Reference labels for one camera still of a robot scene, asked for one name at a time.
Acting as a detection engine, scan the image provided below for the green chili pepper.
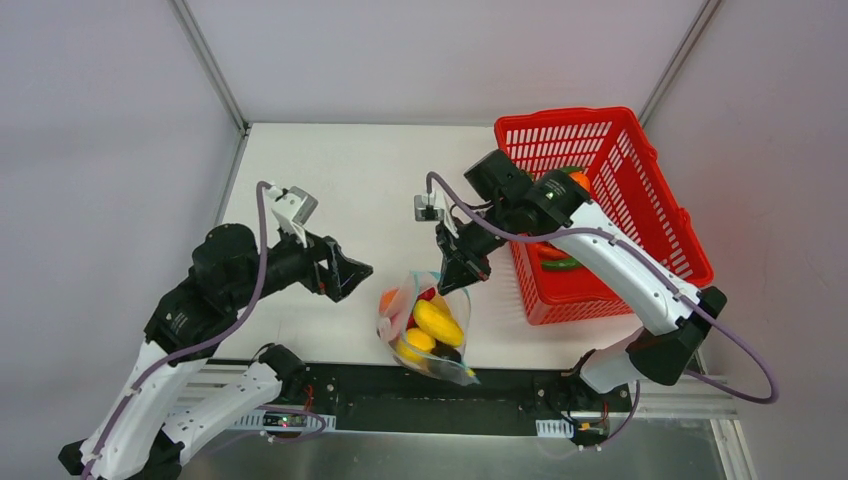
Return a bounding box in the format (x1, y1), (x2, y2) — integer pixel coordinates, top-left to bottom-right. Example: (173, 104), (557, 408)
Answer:
(540, 258), (583, 271)

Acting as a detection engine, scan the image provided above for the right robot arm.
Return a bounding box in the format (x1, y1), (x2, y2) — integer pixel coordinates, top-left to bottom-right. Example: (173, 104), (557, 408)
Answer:
(416, 150), (727, 410)

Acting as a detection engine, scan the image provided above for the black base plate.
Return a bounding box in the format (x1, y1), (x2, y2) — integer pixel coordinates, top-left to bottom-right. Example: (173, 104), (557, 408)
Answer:
(241, 362), (631, 439)

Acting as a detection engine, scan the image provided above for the red plastic basket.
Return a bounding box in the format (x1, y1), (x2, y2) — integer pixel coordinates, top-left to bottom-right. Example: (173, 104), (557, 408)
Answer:
(493, 107), (715, 327)

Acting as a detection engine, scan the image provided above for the orange tangerine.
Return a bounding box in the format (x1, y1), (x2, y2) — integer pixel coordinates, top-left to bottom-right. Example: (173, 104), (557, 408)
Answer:
(378, 287), (399, 318)

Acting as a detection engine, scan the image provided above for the dark purple passion fruit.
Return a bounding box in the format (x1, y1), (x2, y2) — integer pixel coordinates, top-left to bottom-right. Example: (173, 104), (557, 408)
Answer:
(429, 343), (462, 367)

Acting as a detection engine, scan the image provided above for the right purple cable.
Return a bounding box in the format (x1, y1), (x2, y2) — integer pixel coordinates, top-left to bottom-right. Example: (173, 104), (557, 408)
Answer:
(425, 170), (780, 405)

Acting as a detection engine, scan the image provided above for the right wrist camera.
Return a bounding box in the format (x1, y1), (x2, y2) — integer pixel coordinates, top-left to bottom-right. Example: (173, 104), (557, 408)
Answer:
(413, 190), (458, 238)

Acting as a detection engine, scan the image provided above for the clear zip top bag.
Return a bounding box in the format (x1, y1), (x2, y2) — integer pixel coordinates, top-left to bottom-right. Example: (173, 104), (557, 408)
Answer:
(376, 271), (480, 386)

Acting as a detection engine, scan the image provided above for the yellow lemon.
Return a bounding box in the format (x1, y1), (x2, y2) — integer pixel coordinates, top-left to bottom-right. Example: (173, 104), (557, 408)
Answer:
(395, 328), (436, 364)

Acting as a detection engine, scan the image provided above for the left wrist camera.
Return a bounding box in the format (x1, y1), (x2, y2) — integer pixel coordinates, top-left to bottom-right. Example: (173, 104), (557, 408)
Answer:
(266, 185), (319, 248)

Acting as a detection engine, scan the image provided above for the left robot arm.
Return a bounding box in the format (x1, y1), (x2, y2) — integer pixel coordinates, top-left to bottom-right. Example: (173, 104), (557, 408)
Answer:
(58, 224), (374, 479)

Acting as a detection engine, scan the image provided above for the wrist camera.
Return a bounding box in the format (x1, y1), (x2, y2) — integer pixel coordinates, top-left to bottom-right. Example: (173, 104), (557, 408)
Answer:
(266, 185), (319, 248)
(413, 190), (458, 238)

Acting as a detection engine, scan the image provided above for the yellow corn cob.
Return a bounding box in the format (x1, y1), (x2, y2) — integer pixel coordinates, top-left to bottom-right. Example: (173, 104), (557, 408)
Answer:
(415, 297), (465, 348)

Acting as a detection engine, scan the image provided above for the red chili pepper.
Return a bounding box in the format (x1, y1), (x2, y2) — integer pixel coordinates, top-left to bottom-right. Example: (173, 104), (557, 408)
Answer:
(406, 287), (437, 330)

